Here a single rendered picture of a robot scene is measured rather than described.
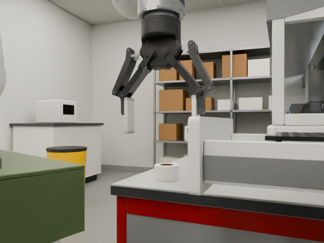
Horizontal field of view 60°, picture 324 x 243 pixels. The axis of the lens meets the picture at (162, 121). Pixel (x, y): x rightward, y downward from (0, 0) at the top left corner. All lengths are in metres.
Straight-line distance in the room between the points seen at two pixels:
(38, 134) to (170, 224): 3.29
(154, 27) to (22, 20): 4.09
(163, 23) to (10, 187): 0.35
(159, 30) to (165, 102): 4.00
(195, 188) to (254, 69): 3.93
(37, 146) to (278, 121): 3.15
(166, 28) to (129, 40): 4.93
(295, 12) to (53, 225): 1.23
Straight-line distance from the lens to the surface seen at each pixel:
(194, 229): 0.70
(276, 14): 1.39
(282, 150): 0.39
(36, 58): 4.62
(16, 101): 4.28
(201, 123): 0.40
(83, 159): 3.03
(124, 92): 0.55
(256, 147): 0.39
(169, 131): 4.47
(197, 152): 0.39
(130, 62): 0.56
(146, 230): 0.75
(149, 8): 0.53
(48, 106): 4.14
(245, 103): 4.32
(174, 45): 0.52
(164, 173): 0.77
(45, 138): 3.82
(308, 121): 1.32
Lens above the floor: 0.92
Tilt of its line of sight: level
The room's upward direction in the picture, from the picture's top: straight up
